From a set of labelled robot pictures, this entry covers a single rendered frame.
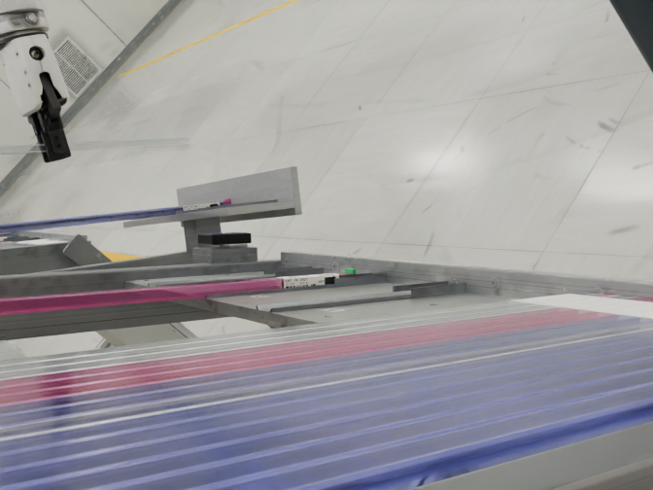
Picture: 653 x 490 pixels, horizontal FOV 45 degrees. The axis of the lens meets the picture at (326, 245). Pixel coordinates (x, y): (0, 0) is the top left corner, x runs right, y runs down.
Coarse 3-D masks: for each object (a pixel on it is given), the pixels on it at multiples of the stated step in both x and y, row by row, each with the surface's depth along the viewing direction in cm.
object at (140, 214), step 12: (84, 216) 103; (96, 216) 104; (108, 216) 105; (120, 216) 106; (132, 216) 107; (144, 216) 108; (156, 216) 109; (0, 228) 97; (12, 228) 98; (24, 228) 99; (36, 228) 99
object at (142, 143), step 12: (36, 144) 110; (72, 144) 114; (84, 144) 115; (96, 144) 116; (108, 144) 117; (120, 144) 118; (132, 144) 119; (144, 144) 120; (156, 144) 121; (168, 144) 123; (180, 144) 124
